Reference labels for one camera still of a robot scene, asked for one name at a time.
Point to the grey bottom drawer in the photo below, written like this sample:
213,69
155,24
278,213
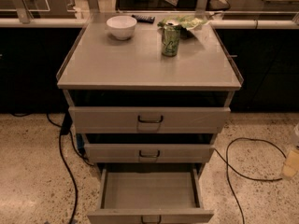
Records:
150,194

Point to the grey drawer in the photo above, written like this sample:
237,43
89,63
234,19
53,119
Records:
148,153
92,119
150,194

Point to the grey drawer cabinet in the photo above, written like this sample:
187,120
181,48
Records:
105,71

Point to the grey middle drawer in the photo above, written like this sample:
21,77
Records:
148,153

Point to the grey top drawer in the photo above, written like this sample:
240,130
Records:
92,119

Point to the green chip bag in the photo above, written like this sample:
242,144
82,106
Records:
187,22

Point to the green soda can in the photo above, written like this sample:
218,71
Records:
170,38

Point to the black remote control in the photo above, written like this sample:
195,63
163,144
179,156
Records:
144,19

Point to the white ceramic bowl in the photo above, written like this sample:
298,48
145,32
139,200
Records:
122,27

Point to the white horizontal rail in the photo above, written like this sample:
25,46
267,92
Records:
218,24

